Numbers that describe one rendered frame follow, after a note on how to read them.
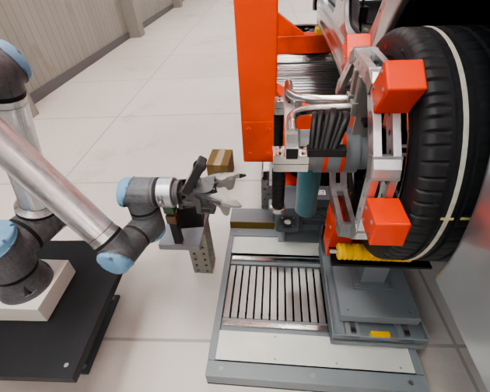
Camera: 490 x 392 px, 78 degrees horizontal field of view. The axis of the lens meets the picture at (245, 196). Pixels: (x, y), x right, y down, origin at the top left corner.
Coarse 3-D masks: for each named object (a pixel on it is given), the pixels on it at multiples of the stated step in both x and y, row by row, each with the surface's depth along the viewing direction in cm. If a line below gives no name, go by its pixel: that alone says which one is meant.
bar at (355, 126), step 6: (366, 90) 79; (360, 96) 80; (366, 96) 80; (360, 102) 81; (366, 102) 81; (360, 108) 82; (366, 108) 82; (360, 114) 83; (366, 114) 83; (354, 120) 85; (360, 120) 84; (354, 126) 86; (360, 126) 86; (354, 132) 87; (360, 132) 87; (366, 132) 87
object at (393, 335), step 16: (320, 240) 155; (320, 256) 151; (336, 304) 130; (336, 320) 124; (336, 336) 118; (352, 336) 117; (368, 336) 116; (384, 336) 115; (400, 336) 116; (416, 336) 118
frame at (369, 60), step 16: (368, 48) 82; (352, 64) 87; (368, 64) 72; (368, 80) 70; (368, 96) 70; (368, 112) 70; (368, 128) 70; (400, 128) 66; (368, 144) 70; (400, 144) 66; (368, 160) 69; (384, 160) 66; (400, 160) 65; (368, 176) 69; (384, 176) 67; (400, 176) 66; (336, 192) 114; (368, 192) 70; (384, 192) 71; (336, 208) 107; (336, 224) 103; (352, 224) 82
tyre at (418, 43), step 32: (416, 32) 70; (448, 32) 70; (480, 32) 67; (448, 64) 63; (480, 64) 62; (448, 96) 60; (480, 96) 59; (416, 128) 64; (448, 128) 59; (480, 128) 59; (416, 160) 64; (448, 160) 60; (480, 160) 60; (352, 192) 116; (416, 192) 64; (448, 192) 62; (416, 224) 67; (448, 224) 66; (384, 256) 83; (416, 256) 78; (448, 256) 77
